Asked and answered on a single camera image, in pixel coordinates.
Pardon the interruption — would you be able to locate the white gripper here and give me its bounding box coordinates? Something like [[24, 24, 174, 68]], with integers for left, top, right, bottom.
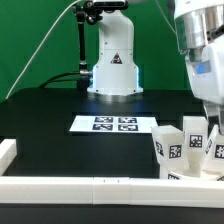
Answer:
[[186, 43, 224, 132]]

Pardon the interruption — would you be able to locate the white round stool seat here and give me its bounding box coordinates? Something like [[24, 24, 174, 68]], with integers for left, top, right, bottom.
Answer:
[[159, 166, 224, 181]]

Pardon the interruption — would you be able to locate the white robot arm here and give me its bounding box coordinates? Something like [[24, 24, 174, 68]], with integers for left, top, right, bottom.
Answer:
[[88, 0, 224, 134]]

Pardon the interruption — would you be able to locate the white fiducial marker sheet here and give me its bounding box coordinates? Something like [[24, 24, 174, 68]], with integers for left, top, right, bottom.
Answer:
[[70, 115, 157, 133]]

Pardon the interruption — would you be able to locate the black camera on mount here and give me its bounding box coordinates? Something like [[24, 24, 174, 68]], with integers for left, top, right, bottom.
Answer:
[[93, 0, 128, 10]]

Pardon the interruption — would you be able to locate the white U-shaped boundary frame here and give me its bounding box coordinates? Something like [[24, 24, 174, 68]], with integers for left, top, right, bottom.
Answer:
[[0, 139, 224, 208]]

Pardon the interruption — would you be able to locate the black cable at base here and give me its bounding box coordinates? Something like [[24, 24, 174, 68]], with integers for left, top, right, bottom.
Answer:
[[38, 71, 83, 90]]

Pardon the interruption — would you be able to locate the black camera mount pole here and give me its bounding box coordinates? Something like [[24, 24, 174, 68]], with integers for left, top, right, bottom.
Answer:
[[73, 0, 102, 91]]

